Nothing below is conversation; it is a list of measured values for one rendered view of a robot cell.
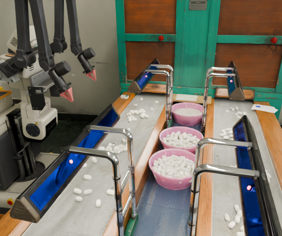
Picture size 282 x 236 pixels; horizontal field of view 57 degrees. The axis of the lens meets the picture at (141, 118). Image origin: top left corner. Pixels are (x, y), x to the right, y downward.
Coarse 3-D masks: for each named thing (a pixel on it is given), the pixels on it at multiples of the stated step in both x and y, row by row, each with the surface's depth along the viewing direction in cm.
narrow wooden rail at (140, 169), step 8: (160, 120) 179; (160, 128) 168; (152, 136) 158; (152, 144) 150; (144, 152) 142; (152, 152) 143; (144, 160) 135; (136, 168) 129; (144, 168) 129; (136, 176) 123; (144, 176) 129; (128, 184) 118; (136, 184) 118; (144, 184) 130; (128, 192) 113; (136, 192) 115; (136, 200) 117; (128, 208) 105; (112, 216) 101; (128, 216) 105; (112, 224) 97; (104, 232) 94; (112, 232) 94
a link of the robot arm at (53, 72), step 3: (51, 69) 145; (54, 69) 143; (48, 72) 144; (51, 72) 143; (54, 72) 143; (57, 72) 144; (51, 75) 143; (54, 75) 143; (57, 75) 144; (60, 75) 146; (51, 78) 145; (54, 78) 144
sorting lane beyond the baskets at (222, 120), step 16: (224, 112) 195; (224, 128) 172; (256, 128) 171; (224, 160) 138; (224, 176) 126; (272, 176) 125; (224, 192) 116; (272, 192) 115; (224, 208) 107; (240, 208) 107; (224, 224) 99; (240, 224) 99
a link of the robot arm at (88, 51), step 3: (72, 48) 178; (75, 48) 178; (87, 48) 182; (90, 48) 180; (72, 51) 179; (75, 51) 179; (81, 51) 186; (84, 51) 180; (87, 51) 180; (90, 51) 179; (93, 51) 182; (75, 54) 180; (78, 54) 184; (84, 54) 180; (87, 54) 180; (90, 54) 179; (93, 54) 180; (87, 57) 181; (90, 57) 181
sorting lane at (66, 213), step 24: (144, 96) 230; (120, 120) 186; (144, 120) 185; (120, 144) 155; (144, 144) 155; (96, 168) 134; (120, 168) 133; (72, 192) 117; (96, 192) 117; (48, 216) 105; (72, 216) 104; (96, 216) 104
